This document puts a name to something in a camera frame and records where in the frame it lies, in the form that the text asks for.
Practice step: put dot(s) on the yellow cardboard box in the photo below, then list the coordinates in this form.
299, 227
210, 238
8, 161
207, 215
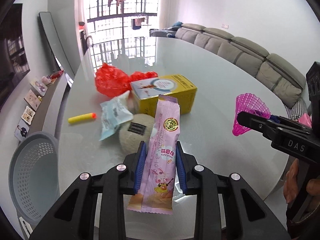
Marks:
146, 92

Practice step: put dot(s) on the pink snack stick wrapper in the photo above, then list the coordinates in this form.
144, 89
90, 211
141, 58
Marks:
158, 178

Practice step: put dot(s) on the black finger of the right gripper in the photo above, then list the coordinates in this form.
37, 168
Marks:
269, 127

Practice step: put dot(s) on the grey wood tv console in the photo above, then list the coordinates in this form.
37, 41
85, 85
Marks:
46, 116

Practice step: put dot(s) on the red pouch on shelf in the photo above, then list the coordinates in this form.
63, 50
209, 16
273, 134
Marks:
56, 74

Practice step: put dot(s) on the pink plastic shuttlecock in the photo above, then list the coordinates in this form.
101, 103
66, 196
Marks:
251, 104

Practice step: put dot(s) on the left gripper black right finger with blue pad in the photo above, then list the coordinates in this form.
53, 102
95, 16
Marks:
246, 214

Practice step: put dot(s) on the grey perforated trash basket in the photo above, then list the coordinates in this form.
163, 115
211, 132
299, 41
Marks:
33, 176

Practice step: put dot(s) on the pink plush toy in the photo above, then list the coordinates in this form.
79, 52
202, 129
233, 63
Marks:
46, 80

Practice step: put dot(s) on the grey sectional sofa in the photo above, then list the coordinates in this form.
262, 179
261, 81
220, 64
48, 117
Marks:
272, 70

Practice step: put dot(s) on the photo frame child purple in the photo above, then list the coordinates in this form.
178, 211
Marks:
39, 87

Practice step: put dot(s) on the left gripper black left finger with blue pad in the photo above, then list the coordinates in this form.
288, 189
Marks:
72, 215

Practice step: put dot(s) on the red plastic bag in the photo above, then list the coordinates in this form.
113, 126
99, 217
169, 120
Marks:
112, 81

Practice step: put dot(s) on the checkered blanket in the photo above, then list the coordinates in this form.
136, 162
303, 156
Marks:
297, 110

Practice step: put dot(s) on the person's right hand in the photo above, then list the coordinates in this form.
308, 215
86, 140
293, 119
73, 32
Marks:
290, 189

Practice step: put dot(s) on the black window security grille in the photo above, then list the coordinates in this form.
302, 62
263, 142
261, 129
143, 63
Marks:
106, 24

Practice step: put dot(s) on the photo frame collage white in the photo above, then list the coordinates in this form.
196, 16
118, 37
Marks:
28, 115

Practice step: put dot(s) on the photo frame man portrait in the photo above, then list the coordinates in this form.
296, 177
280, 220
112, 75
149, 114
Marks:
21, 130

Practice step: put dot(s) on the blue cushion on sofa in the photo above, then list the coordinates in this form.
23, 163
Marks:
177, 24

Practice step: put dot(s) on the photo frame pink baby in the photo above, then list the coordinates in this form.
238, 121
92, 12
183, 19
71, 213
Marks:
32, 100

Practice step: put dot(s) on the light blue wet-wipe packet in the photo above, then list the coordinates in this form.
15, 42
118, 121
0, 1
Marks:
115, 112

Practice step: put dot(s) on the wall-mounted black television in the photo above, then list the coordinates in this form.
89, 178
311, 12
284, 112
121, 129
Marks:
14, 64

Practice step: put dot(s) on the yellow foam dart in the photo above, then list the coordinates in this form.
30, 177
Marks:
82, 118

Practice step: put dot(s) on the leaning full-length mirror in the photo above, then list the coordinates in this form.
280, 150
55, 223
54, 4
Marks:
55, 43

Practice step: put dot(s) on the beige plush ball keychain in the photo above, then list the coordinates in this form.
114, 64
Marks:
133, 132

